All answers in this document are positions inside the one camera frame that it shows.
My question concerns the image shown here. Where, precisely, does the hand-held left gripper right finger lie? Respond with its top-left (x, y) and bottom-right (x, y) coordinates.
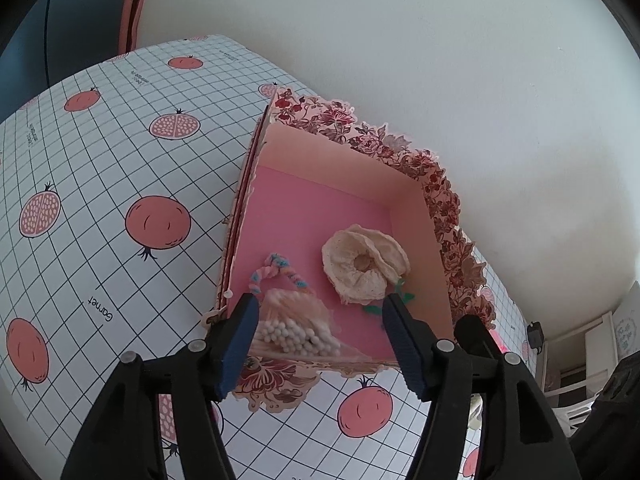
top-left (382, 294), bottom-right (583, 480)

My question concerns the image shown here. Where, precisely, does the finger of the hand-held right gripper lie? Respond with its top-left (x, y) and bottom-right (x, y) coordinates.
top-left (454, 314), bottom-right (501, 361)

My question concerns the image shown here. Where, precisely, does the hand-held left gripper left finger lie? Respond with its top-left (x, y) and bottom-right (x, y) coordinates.
top-left (60, 292), bottom-right (260, 480)

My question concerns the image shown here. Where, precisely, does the green ribbon bow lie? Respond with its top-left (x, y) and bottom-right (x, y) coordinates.
top-left (361, 280), bottom-right (416, 318)

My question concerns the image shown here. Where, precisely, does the clear bag of cotton swabs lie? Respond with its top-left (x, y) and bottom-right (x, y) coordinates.
top-left (247, 287), bottom-right (346, 361)

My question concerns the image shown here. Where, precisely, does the cream fabric scrunchie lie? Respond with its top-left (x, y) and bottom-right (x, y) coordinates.
top-left (321, 224), bottom-right (410, 306)

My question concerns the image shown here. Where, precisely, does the pink floral paper box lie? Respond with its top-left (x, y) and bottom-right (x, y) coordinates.
top-left (202, 87), bottom-right (498, 415)

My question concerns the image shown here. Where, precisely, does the white shelf unit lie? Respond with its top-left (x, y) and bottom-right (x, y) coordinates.
top-left (542, 280), bottom-right (640, 396)

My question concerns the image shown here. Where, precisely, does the pink edge strip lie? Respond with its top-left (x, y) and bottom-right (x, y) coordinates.
top-left (117, 0), bottom-right (153, 53)

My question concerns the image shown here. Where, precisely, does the dark blue cabinet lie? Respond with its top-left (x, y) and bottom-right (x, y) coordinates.
top-left (0, 0), bottom-right (133, 126)

